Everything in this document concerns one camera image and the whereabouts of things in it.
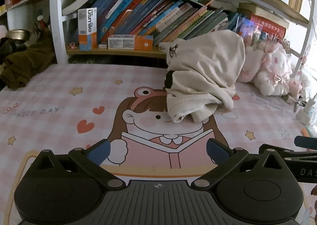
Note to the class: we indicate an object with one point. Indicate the small white eraser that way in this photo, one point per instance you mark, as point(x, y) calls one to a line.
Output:
point(102, 46)

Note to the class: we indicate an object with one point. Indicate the tall orange white box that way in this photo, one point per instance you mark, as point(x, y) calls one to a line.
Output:
point(86, 29)

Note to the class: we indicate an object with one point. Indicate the orange highlighter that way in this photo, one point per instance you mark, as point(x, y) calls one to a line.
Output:
point(305, 133)

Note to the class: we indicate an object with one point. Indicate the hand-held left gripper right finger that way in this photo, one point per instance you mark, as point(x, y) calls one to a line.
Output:
point(216, 150)

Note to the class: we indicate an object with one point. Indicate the olive brown cloth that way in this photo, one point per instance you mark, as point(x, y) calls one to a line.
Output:
point(22, 64)

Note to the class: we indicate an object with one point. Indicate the pink plush toy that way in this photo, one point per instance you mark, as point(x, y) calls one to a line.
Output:
point(272, 66)

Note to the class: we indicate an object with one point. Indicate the small white case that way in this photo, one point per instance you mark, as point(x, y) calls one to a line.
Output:
point(163, 46)

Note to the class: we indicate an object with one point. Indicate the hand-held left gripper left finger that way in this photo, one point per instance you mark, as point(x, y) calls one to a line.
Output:
point(99, 150)

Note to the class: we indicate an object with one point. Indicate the brass bowl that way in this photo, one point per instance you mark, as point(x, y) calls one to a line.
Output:
point(17, 34)

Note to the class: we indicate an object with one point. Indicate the white and wood bookshelf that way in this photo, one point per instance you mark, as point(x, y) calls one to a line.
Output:
point(55, 17)

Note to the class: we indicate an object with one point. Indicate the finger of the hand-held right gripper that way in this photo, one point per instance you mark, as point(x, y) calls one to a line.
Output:
point(297, 153)
point(304, 140)

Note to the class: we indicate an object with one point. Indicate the long orange white box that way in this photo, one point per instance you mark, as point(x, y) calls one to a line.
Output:
point(128, 41)

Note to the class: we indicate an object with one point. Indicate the cream t-shirt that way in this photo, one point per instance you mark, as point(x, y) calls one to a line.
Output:
point(210, 66)

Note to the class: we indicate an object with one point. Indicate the red patterned box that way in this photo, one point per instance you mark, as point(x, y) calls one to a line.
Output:
point(267, 25)

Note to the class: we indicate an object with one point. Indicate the pink checked cartoon desk mat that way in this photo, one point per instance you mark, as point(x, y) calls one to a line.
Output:
point(62, 116)

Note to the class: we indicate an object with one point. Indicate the row of books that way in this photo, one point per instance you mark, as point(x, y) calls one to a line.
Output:
point(153, 17)

